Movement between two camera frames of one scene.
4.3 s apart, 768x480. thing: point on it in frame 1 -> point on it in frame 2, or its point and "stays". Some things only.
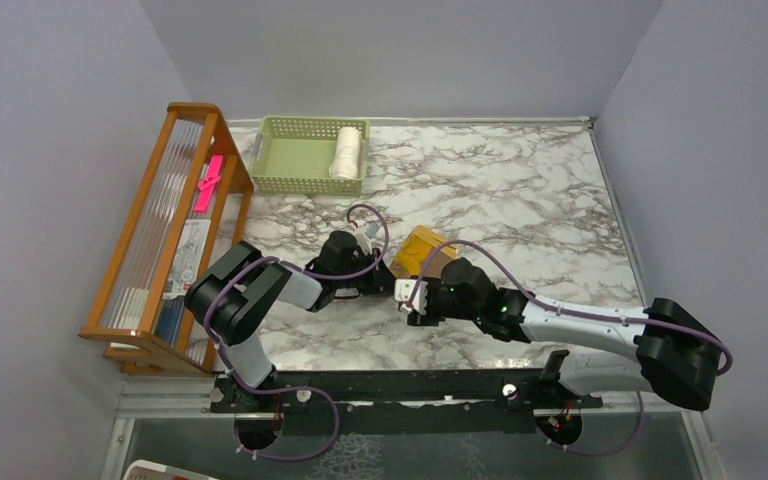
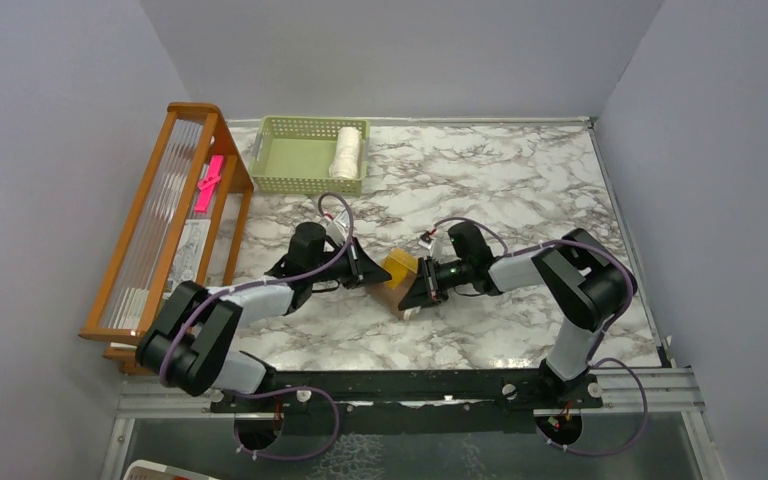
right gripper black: x=428 y=318 -> x=426 y=288
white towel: x=348 y=153 stays
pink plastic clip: x=207 y=184 stays
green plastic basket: x=293 y=155 stays
